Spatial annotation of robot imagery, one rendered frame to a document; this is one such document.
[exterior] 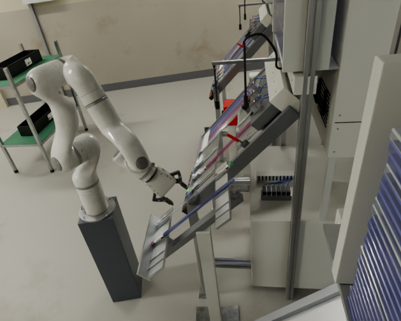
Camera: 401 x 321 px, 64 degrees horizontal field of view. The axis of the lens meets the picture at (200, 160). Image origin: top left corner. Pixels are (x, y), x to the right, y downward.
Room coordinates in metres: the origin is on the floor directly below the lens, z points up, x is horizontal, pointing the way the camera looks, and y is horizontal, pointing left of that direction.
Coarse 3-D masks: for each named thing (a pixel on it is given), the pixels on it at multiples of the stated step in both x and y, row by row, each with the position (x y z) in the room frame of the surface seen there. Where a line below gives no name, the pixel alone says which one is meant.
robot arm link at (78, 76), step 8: (64, 56) 1.30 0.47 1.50; (72, 56) 1.27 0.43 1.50; (64, 64) 1.18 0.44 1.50; (72, 64) 1.15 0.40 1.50; (80, 64) 1.15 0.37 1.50; (64, 72) 1.15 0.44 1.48; (72, 72) 1.13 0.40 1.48; (80, 72) 1.12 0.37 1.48; (88, 72) 1.14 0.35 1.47; (72, 80) 1.12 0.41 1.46; (80, 80) 1.11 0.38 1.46; (88, 80) 1.11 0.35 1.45; (96, 80) 1.14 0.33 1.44; (80, 88) 1.10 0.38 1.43; (88, 88) 1.10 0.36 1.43; (96, 88) 1.11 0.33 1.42; (80, 96) 1.10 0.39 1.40; (88, 96) 1.09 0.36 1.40; (96, 96) 1.10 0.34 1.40; (104, 96) 1.12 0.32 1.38; (88, 104) 1.09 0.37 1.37
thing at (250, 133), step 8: (264, 72) 1.79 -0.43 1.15; (256, 80) 1.80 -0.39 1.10; (240, 112) 1.61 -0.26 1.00; (240, 120) 1.51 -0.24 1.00; (248, 120) 1.42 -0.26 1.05; (240, 128) 1.43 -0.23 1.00; (248, 128) 1.34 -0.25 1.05; (264, 128) 1.19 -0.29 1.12; (240, 136) 1.34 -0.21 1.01; (248, 136) 1.26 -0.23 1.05; (240, 144) 1.27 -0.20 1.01
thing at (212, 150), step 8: (216, 144) 1.56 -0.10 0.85; (208, 152) 1.57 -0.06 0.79; (216, 152) 1.46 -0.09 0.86; (200, 160) 1.58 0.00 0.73; (208, 160) 1.46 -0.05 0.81; (216, 160) 1.38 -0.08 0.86; (200, 168) 1.48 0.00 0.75; (208, 168) 1.38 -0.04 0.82; (200, 176) 1.39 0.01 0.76; (208, 176) 1.29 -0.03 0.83; (200, 184) 1.31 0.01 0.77
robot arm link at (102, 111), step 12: (96, 108) 1.08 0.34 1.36; (108, 108) 1.09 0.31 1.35; (96, 120) 1.07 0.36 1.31; (108, 120) 1.07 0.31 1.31; (120, 120) 1.10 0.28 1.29; (108, 132) 1.05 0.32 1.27; (120, 132) 1.03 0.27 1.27; (132, 132) 1.04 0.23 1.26; (120, 144) 0.99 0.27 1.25; (132, 144) 1.00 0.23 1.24; (132, 156) 0.97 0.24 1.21; (144, 156) 0.99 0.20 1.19; (132, 168) 0.96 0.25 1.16; (144, 168) 0.96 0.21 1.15
